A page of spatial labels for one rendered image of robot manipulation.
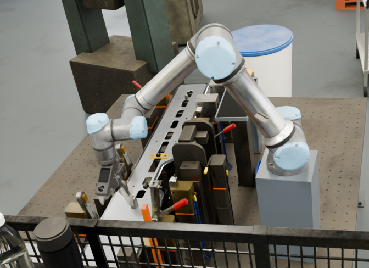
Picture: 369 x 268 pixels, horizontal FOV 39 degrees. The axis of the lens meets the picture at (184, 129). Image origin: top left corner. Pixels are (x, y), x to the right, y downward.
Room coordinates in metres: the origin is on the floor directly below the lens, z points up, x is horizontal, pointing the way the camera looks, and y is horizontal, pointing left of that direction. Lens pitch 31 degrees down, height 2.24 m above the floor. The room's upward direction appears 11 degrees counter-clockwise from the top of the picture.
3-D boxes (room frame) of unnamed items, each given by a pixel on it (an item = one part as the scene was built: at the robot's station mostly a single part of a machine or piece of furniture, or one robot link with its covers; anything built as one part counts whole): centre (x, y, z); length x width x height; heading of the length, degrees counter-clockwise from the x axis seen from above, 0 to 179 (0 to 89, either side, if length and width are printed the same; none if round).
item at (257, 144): (2.27, -0.35, 0.92); 0.08 x 0.08 x 0.44; 71
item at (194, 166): (1.64, 0.01, 0.91); 0.07 x 0.05 x 0.42; 71
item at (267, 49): (3.82, -0.70, 0.35); 0.57 x 0.57 x 0.70
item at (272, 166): (1.55, -0.35, 1.15); 0.15 x 0.15 x 0.10
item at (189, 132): (1.76, -0.03, 0.95); 0.18 x 0.13 x 0.49; 161
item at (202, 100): (2.17, -0.15, 0.90); 0.13 x 0.08 x 0.41; 71
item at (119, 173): (1.51, 0.28, 1.25); 0.09 x 0.08 x 0.12; 161
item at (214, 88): (2.42, -0.23, 0.88); 0.12 x 0.07 x 0.36; 71
